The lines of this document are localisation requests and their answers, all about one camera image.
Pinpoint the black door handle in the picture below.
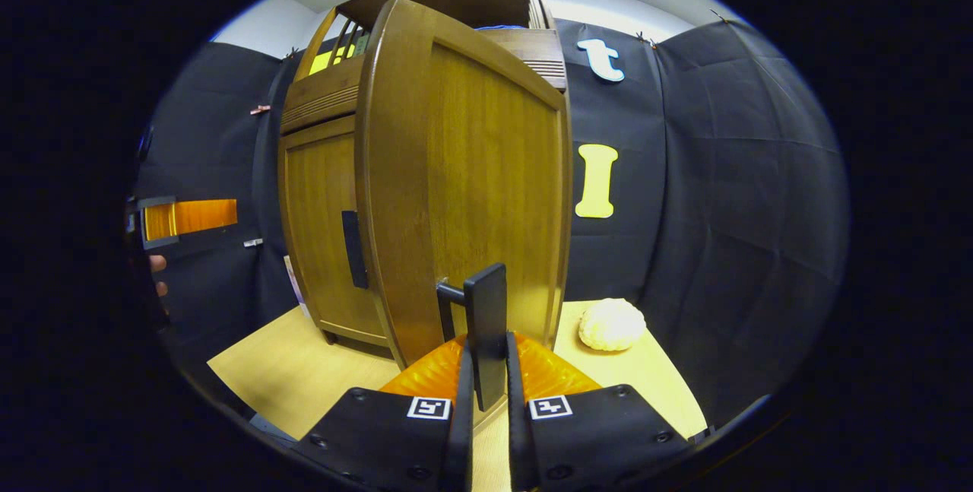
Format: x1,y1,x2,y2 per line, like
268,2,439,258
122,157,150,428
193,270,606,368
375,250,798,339
436,262,509,412
341,210,370,290

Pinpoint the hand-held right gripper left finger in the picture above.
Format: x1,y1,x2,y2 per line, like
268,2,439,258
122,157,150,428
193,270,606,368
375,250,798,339
293,334,476,492

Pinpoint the wooden shoe cabinet door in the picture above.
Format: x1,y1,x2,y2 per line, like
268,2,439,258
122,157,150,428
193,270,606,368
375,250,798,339
356,0,572,371
277,116,388,348

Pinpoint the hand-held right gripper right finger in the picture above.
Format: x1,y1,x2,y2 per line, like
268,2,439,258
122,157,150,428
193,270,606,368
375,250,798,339
506,331,696,492

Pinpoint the black backdrop cloth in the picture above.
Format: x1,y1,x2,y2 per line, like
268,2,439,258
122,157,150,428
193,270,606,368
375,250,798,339
133,17,850,432

